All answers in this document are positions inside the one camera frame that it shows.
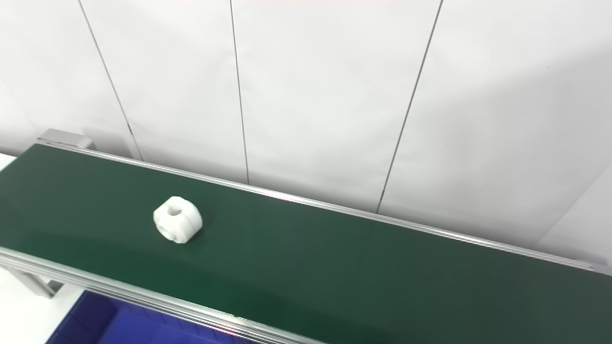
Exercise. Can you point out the blue bin with white parts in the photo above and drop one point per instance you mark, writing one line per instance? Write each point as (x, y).
(119, 325)

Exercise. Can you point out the white round plastic part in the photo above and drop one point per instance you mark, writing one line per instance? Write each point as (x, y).
(179, 222)

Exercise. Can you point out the aluminium conveyor leg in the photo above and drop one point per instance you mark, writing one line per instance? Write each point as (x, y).
(33, 282)

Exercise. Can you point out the grey conveyor end housing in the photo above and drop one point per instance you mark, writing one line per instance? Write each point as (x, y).
(64, 138)

